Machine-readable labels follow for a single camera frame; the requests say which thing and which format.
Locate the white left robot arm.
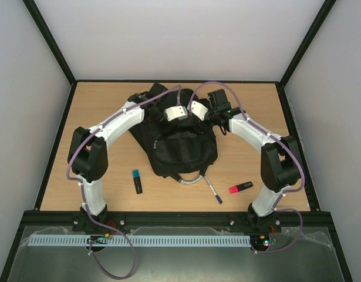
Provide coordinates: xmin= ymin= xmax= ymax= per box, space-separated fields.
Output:
xmin=66 ymin=85 xmax=181 ymax=217

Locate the black aluminium frame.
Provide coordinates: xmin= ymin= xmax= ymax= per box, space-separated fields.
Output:
xmin=0 ymin=1 xmax=352 ymax=281

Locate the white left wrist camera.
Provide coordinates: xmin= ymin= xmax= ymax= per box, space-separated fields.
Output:
xmin=164 ymin=105 xmax=188 ymax=122

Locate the blue capped white marker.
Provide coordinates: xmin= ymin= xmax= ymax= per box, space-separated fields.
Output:
xmin=204 ymin=175 xmax=223 ymax=204

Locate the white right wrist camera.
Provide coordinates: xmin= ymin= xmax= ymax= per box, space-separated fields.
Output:
xmin=187 ymin=101 xmax=209 ymax=121

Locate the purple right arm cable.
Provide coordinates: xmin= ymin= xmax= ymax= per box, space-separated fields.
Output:
xmin=188 ymin=80 xmax=306 ymax=254

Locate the blue black highlighter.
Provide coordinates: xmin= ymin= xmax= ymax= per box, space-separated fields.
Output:
xmin=132 ymin=169 xmax=143 ymax=194

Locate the pink black highlighter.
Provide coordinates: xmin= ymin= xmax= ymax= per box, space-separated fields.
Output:
xmin=228 ymin=182 xmax=254 ymax=194

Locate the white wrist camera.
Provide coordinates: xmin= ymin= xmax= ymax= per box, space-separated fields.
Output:
xmin=164 ymin=105 xmax=188 ymax=122
xmin=187 ymin=101 xmax=209 ymax=121

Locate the light blue cable duct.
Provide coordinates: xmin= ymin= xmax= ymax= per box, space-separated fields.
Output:
xmin=28 ymin=234 xmax=251 ymax=247

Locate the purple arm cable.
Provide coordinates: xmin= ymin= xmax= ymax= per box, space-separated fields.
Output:
xmin=65 ymin=84 xmax=183 ymax=278
xmin=188 ymin=80 xmax=306 ymax=254

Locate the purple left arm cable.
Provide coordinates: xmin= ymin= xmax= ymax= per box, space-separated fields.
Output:
xmin=65 ymin=84 xmax=183 ymax=278

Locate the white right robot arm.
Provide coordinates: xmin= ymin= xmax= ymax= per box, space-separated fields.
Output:
xmin=188 ymin=89 xmax=305 ymax=230

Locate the black student backpack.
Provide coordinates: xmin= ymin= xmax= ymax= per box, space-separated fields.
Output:
xmin=129 ymin=88 xmax=218 ymax=180

